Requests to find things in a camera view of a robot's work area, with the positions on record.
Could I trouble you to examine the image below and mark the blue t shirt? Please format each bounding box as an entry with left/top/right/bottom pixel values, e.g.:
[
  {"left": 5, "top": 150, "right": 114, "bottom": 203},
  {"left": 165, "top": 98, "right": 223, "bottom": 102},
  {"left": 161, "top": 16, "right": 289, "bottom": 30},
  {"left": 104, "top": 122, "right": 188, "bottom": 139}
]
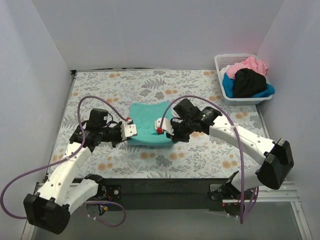
[{"left": 222, "top": 73, "right": 275, "bottom": 98}]

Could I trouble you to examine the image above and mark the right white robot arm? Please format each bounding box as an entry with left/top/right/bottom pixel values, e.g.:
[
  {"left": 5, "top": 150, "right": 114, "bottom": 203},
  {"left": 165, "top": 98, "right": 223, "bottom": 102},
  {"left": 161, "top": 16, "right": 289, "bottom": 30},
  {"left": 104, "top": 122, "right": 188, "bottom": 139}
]
[{"left": 155, "top": 95, "right": 294, "bottom": 201}]

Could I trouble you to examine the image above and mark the teal t shirt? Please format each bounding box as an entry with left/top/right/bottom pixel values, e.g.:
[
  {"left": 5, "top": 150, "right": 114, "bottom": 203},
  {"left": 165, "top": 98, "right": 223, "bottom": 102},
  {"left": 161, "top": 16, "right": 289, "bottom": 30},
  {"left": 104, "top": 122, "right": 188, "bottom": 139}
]
[{"left": 128, "top": 101, "right": 174, "bottom": 147}]

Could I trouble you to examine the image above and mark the black t shirt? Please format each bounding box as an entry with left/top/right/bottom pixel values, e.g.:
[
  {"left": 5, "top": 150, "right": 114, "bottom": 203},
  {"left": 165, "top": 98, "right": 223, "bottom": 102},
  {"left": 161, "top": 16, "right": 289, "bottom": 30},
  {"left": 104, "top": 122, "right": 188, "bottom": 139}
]
[{"left": 233, "top": 68, "right": 267, "bottom": 98}]

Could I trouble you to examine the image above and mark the pink t shirt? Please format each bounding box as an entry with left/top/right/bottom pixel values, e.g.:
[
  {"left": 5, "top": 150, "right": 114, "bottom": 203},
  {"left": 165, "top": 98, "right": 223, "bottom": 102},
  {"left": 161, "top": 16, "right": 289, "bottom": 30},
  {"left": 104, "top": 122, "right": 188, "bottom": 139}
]
[{"left": 226, "top": 56, "right": 268, "bottom": 79}]

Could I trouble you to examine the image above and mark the white plastic laundry basket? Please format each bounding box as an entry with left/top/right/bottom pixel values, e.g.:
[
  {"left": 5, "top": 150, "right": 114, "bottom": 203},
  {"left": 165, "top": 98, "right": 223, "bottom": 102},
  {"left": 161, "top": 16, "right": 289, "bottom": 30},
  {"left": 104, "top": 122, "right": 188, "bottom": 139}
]
[{"left": 214, "top": 53, "right": 275, "bottom": 106}]

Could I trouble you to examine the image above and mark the floral table cloth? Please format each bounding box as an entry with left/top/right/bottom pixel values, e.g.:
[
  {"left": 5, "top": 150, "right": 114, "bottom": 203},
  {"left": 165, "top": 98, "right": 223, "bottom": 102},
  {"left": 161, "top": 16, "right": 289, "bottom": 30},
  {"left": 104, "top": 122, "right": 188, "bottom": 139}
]
[{"left": 51, "top": 70, "right": 268, "bottom": 178}]

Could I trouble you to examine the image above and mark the aluminium frame rail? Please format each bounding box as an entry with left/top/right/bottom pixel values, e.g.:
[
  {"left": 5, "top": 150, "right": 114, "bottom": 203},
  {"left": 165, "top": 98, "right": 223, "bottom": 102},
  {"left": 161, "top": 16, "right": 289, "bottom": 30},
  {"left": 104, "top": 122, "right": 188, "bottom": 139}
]
[{"left": 22, "top": 182, "right": 312, "bottom": 240}]

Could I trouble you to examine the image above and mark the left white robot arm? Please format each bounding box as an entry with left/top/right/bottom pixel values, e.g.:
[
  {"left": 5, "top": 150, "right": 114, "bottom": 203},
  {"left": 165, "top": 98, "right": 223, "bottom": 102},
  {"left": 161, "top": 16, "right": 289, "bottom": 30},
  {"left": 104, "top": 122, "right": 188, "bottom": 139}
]
[{"left": 23, "top": 108, "right": 137, "bottom": 235}]

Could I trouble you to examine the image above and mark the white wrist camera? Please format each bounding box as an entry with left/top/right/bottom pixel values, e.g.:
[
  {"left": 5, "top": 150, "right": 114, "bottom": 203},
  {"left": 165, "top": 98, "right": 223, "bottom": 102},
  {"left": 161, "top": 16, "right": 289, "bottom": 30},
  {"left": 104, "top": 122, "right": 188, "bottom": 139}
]
[
  {"left": 154, "top": 117, "right": 174, "bottom": 136},
  {"left": 121, "top": 118, "right": 138, "bottom": 141}
]

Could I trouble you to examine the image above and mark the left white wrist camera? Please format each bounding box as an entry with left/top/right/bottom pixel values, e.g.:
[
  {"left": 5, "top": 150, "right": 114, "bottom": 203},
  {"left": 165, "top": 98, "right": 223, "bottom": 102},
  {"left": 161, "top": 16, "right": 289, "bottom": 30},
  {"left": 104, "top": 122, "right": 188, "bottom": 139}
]
[{"left": 121, "top": 118, "right": 138, "bottom": 141}]

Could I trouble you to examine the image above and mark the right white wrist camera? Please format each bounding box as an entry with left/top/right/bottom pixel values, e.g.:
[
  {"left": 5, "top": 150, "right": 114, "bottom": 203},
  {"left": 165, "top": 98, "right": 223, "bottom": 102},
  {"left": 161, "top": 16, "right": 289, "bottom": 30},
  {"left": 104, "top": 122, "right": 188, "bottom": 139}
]
[{"left": 154, "top": 117, "right": 174, "bottom": 136}]

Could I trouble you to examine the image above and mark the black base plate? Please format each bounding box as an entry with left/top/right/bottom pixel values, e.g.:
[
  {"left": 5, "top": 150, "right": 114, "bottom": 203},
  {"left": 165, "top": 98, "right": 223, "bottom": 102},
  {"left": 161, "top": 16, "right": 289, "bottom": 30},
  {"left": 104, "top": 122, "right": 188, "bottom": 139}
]
[{"left": 89, "top": 177, "right": 228, "bottom": 212}]

